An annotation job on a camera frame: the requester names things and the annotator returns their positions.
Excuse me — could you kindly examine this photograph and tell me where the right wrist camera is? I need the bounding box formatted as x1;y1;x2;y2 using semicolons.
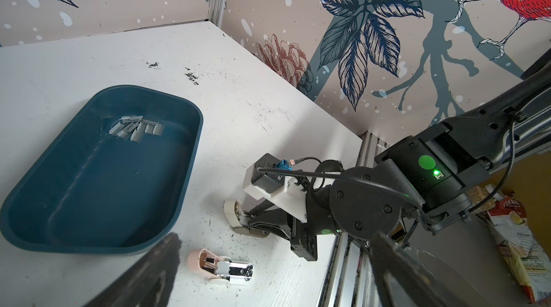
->
242;153;307;224

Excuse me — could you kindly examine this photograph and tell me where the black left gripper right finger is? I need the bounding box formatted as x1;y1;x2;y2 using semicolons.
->
369;232;466;306

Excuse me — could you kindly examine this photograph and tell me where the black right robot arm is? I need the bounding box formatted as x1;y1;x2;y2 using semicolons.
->
242;54;550;261

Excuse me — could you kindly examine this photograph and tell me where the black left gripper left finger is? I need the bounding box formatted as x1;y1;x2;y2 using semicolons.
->
87;233;182;306

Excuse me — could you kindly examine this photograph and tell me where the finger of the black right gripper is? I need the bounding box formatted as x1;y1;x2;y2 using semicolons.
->
247;214;293;240

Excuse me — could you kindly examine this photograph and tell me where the snack bag outside cell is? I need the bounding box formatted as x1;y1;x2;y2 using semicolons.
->
474;192;550;304

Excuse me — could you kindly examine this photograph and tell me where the staples strip in tray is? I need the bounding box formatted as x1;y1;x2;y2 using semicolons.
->
108;115;165;143

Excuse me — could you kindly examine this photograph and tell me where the teal plastic tray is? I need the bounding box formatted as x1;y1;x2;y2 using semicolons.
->
1;85;204;255

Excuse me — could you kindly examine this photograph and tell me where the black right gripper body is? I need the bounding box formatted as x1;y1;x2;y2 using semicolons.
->
287;215;318;262

